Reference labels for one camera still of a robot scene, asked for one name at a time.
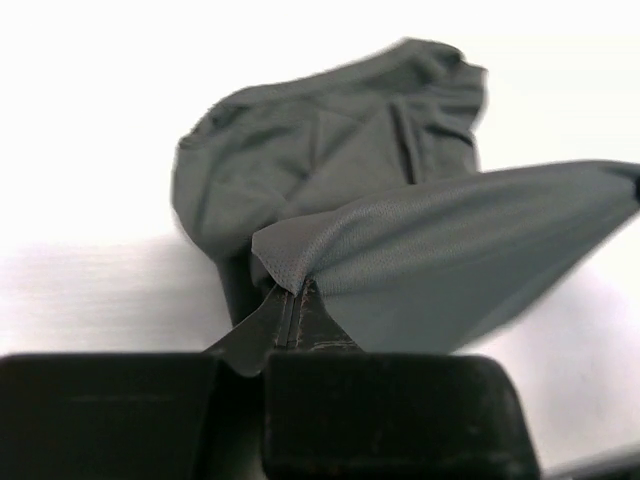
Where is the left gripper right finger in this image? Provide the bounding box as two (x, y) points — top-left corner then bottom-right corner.
(262, 283), (540, 479)

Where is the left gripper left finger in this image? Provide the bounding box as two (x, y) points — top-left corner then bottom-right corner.
(1, 288), (292, 479)

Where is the grey t shirt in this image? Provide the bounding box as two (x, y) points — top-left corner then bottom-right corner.
(172, 39), (639, 352)

